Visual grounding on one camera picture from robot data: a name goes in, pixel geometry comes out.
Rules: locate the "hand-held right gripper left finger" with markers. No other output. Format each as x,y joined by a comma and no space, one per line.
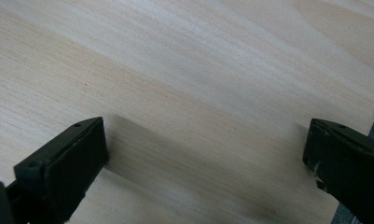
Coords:
66,168

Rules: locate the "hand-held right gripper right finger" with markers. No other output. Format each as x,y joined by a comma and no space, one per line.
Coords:
349,161

